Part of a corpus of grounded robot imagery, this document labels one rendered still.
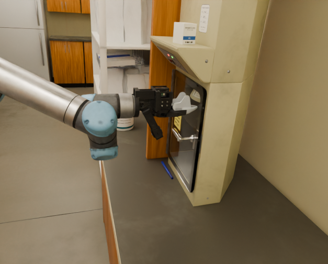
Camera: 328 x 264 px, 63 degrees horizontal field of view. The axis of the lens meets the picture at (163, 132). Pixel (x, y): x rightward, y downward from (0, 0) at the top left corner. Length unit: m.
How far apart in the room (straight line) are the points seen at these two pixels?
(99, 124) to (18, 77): 0.22
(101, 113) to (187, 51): 0.32
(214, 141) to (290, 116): 0.40
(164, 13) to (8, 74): 0.65
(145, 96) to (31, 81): 0.31
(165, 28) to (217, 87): 0.40
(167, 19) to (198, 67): 0.39
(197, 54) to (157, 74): 0.40
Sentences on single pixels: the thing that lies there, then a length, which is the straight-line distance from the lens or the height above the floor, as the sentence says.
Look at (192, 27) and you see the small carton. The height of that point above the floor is 1.56.
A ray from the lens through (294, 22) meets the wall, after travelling 1.22.
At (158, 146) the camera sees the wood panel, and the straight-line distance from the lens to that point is 1.28.
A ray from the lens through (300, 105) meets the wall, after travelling 1.16.
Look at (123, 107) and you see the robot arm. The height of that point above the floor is 1.34.
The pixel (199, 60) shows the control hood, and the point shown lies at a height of 1.48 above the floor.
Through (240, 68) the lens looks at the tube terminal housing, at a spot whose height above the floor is 1.46.
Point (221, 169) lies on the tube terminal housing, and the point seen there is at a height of 1.09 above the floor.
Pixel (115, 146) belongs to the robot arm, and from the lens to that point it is 0.74.
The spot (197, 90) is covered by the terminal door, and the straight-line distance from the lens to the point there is 0.88.
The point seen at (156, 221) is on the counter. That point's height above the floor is 0.94.
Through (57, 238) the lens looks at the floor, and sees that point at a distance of 2.29.
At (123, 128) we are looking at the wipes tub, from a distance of 1.58.
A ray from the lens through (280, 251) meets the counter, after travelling 0.98.
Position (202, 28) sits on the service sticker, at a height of 1.56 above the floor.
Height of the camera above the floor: 1.60
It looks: 25 degrees down
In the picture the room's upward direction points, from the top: 4 degrees clockwise
